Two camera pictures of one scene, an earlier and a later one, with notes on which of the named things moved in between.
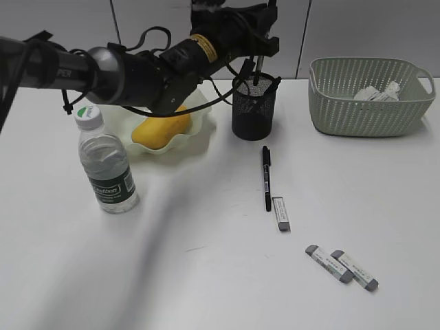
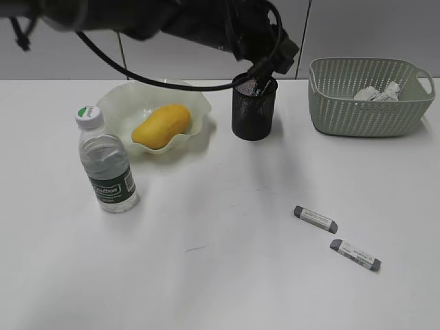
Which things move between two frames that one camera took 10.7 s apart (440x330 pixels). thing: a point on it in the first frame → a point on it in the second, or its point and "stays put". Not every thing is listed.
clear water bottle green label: x=107 y=159 stays put
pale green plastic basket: x=334 y=82 stays put
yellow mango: x=154 y=132 stays put
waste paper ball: x=391 y=93 stays put
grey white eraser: x=326 y=261 → x=315 y=219
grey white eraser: x=358 y=273 → x=356 y=254
